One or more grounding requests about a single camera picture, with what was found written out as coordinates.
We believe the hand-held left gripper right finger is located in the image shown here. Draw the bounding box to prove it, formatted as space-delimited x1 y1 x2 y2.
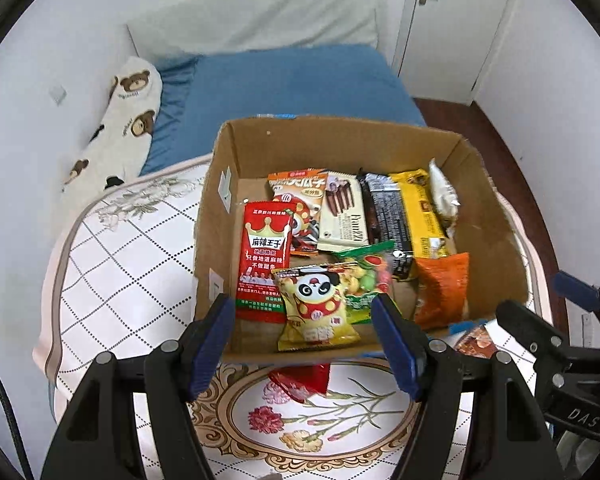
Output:
371 292 565 480

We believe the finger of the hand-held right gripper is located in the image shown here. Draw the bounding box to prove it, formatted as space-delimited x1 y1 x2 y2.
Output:
495 299 578 388
552 271 600 347

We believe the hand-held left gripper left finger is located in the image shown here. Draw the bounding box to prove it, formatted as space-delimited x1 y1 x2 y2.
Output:
40 292 235 480

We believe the plain orange snack packet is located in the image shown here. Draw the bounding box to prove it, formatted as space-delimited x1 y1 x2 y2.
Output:
413 252 471 331

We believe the green pea snack packet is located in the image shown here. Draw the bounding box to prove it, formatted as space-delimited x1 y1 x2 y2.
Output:
332 240 397 324

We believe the yellow panda snack packet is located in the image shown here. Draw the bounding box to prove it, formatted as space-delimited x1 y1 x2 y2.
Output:
271 264 361 353

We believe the cardboard box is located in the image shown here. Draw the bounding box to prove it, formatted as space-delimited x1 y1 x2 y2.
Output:
193 116 542 364

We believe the red crown print snack packet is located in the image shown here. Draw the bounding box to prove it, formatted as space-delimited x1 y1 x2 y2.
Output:
235 201 295 325

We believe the yellow and black snack packet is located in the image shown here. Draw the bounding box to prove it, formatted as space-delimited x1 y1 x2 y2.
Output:
388 169 451 260

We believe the white chocolate stick packet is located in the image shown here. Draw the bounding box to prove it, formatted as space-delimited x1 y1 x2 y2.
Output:
317 171 370 253

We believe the pale yellow bread packet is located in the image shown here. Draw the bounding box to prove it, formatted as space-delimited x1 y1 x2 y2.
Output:
427 158 462 235

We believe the orange panda snack packet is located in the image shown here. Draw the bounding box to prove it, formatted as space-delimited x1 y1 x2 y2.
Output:
267 168 329 255

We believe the dark red snack packet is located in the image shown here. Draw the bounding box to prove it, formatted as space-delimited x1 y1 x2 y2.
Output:
452 323 499 359

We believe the small red snack packet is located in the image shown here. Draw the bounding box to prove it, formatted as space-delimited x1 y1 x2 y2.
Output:
268 364 331 404

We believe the white quilted floral blanket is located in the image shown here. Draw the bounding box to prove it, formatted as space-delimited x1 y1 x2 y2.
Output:
32 152 552 480

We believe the bear print pillow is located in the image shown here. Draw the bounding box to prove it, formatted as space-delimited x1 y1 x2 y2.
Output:
61 57 163 197

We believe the blue bed sheet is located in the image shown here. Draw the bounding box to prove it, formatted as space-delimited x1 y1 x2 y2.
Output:
138 43 427 177

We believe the white door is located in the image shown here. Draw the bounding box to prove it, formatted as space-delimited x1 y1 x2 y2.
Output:
392 0 527 107

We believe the grey pillow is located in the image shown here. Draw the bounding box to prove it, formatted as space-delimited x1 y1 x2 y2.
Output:
126 0 387 62

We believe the black cable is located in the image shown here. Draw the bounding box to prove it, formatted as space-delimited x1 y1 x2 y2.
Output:
0 340 34 480

